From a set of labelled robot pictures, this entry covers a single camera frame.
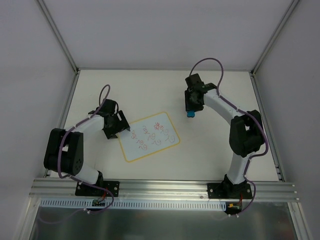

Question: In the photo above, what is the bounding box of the aluminium mounting rail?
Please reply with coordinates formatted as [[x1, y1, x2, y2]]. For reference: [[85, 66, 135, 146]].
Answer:
[[29, 177, 301, 203]]

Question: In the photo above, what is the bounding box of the yellow framed whiteboard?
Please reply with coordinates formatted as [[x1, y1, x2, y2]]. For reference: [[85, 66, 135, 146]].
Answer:
[[118, 112, 181, 163]]

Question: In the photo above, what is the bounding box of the white slotted cable duct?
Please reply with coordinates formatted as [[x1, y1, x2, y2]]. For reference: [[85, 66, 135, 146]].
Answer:
[[39, 198, 227, 212]]

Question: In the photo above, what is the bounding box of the left aluminium frame post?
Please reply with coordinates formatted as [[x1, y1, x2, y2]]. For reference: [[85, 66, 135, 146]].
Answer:
[[34, 0, 80, 74]]

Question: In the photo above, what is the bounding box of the blue whiteboard eraser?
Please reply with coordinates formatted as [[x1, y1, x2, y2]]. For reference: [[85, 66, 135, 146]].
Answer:
[[186, 111, 196, 118]]

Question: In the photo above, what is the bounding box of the right aluminium frame post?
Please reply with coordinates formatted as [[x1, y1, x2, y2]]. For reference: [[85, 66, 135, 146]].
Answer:
[[249, 0, 301, 76]]

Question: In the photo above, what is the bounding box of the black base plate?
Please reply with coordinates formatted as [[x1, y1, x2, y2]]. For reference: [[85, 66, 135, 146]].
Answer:
[[75, 180, 120, 198], [206, 182, 253, 200]]

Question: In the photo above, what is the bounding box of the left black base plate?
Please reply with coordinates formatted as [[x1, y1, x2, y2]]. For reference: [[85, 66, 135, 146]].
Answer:
[[75, 180, 120, 198]]

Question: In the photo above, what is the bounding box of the aluminium frame post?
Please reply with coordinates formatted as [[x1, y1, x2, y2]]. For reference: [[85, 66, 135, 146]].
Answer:
[[249, 0, 301, 76], [34, 0, 80, 74]]

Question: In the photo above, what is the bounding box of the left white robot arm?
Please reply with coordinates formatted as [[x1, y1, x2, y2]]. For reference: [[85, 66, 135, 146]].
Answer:
[[43, 99, 131, 196]]

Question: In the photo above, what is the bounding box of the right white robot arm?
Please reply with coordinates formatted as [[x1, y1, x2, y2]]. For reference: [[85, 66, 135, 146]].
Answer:
[[184, 73, 266, 198]]

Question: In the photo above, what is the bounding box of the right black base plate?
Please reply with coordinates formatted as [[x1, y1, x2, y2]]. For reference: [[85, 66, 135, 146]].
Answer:
[[206, 182, 253, 200]]

